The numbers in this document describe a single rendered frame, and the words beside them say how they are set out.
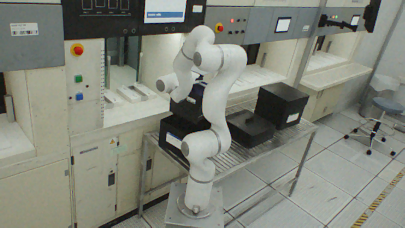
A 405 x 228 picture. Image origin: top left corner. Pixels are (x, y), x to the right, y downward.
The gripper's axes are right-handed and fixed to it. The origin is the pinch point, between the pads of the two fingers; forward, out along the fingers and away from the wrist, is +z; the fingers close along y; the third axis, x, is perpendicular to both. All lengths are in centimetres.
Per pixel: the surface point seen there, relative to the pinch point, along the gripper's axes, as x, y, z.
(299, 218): -126, 69, 83
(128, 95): -34, -54, -2
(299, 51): -11, 2, 165
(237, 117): -39, 10, 42
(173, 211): -49, 31, -49
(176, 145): -42.2, 1.5, -14.0
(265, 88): -24, 12, 76
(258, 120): -39, 22, 51
